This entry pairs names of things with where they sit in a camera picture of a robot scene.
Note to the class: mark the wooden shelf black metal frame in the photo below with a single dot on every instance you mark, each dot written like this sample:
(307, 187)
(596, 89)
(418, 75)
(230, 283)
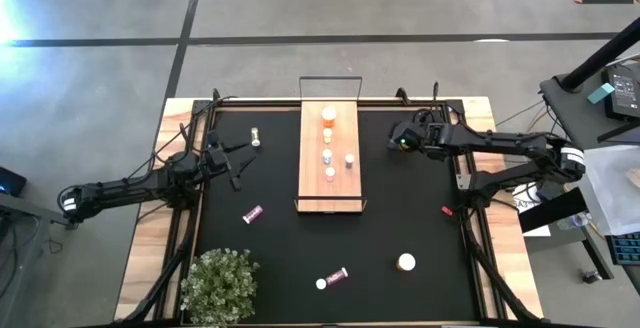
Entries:
(312, 188)

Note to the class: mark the grey side desk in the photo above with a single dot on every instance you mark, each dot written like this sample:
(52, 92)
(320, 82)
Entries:
(575, 113)

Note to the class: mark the dark grey desk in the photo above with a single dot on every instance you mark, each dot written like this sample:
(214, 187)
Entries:
(20, 248)

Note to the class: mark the black metal pole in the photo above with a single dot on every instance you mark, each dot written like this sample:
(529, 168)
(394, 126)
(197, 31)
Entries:
(600, 58)

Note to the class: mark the black electronic box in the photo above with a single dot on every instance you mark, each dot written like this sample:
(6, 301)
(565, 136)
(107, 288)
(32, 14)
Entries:
(622, 93)

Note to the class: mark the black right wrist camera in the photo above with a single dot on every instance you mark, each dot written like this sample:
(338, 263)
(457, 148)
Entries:
(400, 135)

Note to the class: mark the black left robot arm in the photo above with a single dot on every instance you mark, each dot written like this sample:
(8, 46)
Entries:
(125, 190)

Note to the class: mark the small teal box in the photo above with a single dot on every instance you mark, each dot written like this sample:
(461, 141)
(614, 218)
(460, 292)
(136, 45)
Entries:
(600, 93)

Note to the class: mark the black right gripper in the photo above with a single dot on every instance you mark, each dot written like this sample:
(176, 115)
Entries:
(426, 143)

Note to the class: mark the black aluminium rig frame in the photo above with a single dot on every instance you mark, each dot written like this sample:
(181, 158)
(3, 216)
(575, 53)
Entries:
(260, 103)

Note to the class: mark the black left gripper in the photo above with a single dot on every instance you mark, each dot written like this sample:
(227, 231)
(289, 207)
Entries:
(215, 160)

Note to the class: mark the pink medicine bottle white cap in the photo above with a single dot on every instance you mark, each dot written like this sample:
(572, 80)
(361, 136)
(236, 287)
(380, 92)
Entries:
(330, 172)
(336, 276)
(252, 214)

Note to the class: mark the white plastic bag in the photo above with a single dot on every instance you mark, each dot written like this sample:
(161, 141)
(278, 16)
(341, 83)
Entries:
(612, 188)

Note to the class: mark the orange medicine bottle white cap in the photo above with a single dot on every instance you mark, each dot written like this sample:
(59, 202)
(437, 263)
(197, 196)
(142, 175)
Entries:
(406, 262)
(329, 114)

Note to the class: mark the black computer keyboard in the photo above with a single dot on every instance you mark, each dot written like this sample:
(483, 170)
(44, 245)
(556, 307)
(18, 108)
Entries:
(625, 248)

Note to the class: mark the white paper sheet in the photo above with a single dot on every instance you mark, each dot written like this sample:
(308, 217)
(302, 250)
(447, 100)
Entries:
(530, 205)

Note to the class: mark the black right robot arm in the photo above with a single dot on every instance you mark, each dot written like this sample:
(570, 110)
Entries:
(500, 143)

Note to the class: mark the black table mat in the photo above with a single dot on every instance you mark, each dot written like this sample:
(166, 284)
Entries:
(280, 248)

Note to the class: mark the green potted plant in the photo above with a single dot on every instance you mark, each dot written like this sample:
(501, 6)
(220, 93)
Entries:
(220, 288)

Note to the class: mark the black device blue light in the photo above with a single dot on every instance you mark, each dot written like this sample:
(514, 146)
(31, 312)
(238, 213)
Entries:
(10, 183)

